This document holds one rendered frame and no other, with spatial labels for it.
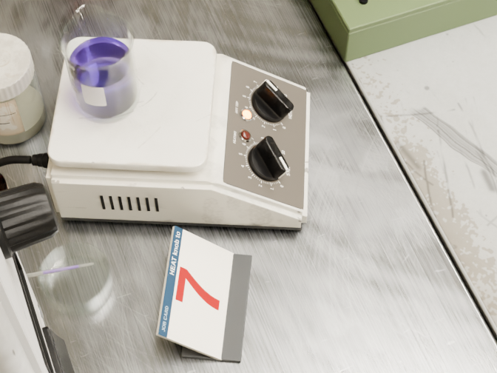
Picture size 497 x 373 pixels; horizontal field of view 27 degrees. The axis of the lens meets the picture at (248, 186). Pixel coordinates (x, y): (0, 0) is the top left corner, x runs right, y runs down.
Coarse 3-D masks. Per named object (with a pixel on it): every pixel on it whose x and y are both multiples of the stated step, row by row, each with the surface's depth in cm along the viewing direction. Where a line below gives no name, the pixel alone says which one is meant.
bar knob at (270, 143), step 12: (264, 144) 80; (276, 144) 80; (252, 156) 80; (264, 156) 80; (276, 156) 80; (252, 168) 80; (264, 168) 80; (276, 168) 80; (288, 168) 80; (264, 180) 80; (276, 180) 81
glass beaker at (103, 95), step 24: (72, 24) 75; (96, 24) 76; (120, 24) 75; (72, 48) 76; (72, 72) 74; (96, 72) 73; (120, 72) 74; (96, 96) 75; (120, 96) 76; (96, 120) 78
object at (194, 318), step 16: (192, 240) 80; (192, 256) 79; (208, 256) 80; (224, 256) 81; (192, 272) 78; (208, 272) 79; (224, 272) 80; (176, 288) 77; (192, 288) 78; (208, 288) 79; (176, 304) 76; (192, 304) 77; (208, 304) 78; (176, 320) 76; (192, 320) 77; (208, 320) 78; (176, 336) 75; (192, 336) 76; (208, 336) 77
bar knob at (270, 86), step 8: (264, 88) 83; (272, 88) 83; (256, 96) 83; (264, 96) 83; (272, 96) 83; (280, 96) 83; (256, 104) 83; (264, 104) 83; (272, 104) 83; (280, 104) 83; (288, 104) 83; (264, 112) 83; (272, 112) 83; (280, 112) 83; (288, 112) 83; (272, 120) 83; (280, 120) 84
